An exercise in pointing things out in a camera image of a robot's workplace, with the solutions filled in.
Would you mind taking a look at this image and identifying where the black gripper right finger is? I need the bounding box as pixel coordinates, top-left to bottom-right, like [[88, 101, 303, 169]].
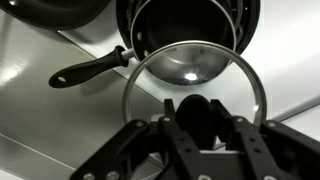
[[209, 100, 320, 180]]

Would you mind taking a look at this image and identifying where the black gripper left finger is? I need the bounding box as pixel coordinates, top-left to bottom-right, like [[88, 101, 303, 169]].
[[70, 99, 199, 180]]

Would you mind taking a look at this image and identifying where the small glass lid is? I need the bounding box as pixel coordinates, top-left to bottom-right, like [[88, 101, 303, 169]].
[[122, 40, 267, 125]]

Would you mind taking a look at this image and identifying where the white electric stove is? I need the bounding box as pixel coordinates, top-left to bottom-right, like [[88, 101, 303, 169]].
[[62, 0, 320, 140]]

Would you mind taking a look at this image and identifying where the small black pot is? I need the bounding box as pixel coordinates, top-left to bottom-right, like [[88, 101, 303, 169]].
[[49, 0, 237, 88]]

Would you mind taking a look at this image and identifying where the right rear stove burner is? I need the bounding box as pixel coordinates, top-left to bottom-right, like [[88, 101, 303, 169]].
[[116, 0, 261, 54]]

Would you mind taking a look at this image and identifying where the large black frying pan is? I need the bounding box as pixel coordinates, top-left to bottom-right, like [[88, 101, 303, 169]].
[[0, 0, 111, 30]]

